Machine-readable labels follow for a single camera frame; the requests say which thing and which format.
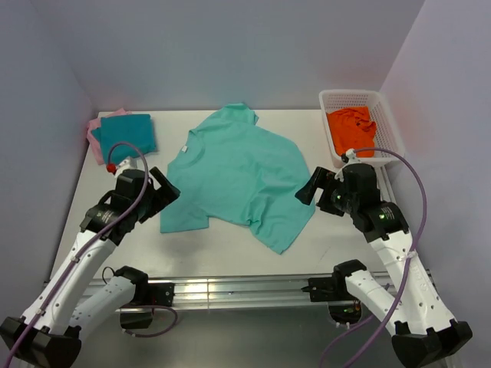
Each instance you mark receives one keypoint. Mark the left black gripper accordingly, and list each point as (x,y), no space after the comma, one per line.
(165,195)

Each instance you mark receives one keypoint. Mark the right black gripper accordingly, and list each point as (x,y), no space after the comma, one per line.
(317,179)

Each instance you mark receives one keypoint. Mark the mint green t-shirt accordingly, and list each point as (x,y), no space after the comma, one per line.
(236,171)

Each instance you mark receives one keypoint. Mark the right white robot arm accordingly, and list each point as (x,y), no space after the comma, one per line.
(422,328)

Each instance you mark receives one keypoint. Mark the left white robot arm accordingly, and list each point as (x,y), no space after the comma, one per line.
(51,331)

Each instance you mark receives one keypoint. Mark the folded teal t-shirt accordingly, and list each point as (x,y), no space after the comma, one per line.
(136,128)

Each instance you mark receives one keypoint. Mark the orange t-shirt in basket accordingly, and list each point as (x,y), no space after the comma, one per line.
(351,128)

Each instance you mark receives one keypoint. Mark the white plastic basket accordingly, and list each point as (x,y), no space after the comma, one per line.
(387,134)

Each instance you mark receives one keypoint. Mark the folded pink t-shirt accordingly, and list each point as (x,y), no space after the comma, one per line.
(93,135)

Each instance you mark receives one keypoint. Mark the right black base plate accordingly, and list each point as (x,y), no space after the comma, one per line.
(321,289)

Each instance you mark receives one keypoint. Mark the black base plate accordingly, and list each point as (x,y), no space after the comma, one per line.
(321,289)
(160,294)

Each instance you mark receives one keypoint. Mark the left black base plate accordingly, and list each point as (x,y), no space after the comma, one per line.
(160,294)

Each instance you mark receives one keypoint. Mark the aluminium rail frame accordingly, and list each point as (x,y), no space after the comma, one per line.
(224,266)

